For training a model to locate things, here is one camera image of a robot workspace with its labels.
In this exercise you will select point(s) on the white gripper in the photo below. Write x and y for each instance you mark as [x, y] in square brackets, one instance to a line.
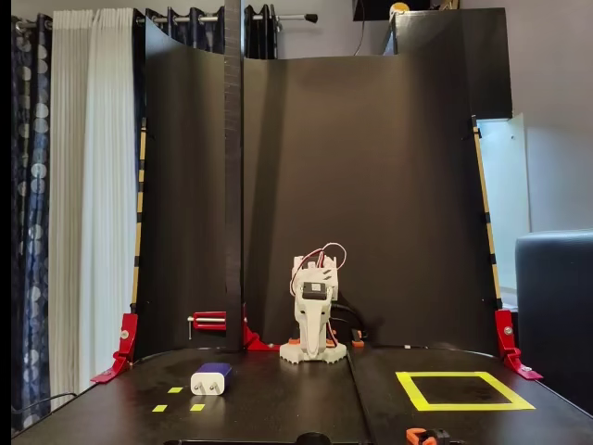
[311, 310]

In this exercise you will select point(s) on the blue white charger block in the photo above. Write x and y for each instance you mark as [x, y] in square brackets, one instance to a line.
[210, 385]

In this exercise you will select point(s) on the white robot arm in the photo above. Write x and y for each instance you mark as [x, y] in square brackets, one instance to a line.
[289, 353]

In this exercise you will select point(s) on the small orange base clamp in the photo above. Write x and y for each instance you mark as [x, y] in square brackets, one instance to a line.
[330, 343]
[357, 343]
[293, 342]

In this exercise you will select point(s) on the red clamp with silver screw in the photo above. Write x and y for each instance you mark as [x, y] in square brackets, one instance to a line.
[208, 324]

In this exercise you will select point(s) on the black round knob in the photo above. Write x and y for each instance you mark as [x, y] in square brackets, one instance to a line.
[314, 439]

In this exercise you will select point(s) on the orange black spring clamp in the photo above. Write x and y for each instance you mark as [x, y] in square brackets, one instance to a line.
[417, 436]

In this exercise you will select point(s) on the black backdrop board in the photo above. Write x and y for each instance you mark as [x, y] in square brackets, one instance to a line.
[370, 185]

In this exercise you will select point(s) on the yellow tape square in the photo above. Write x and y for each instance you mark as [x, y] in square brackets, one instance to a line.
[463, 407]

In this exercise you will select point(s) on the red corner clamp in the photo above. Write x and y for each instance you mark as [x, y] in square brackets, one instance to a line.
[506, 334]
[127, 334]

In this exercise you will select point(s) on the yellow black striped stick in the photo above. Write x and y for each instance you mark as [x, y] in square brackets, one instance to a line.
[484, 194]
[139, 204]

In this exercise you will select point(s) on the white pleated curtain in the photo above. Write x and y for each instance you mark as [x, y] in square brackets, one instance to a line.
[92, 185]

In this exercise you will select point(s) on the silver curtain rod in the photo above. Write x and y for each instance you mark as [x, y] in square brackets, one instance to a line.
[292, 18]

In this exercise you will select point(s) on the dark blue patterned curtain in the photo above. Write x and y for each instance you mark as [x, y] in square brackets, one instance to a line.
[30, 185]
[185, 32]

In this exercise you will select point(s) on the yellow ball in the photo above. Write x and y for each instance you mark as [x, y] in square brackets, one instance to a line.
[398, 8]

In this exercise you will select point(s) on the red bracket clamp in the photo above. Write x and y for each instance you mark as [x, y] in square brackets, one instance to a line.
[254, 340]

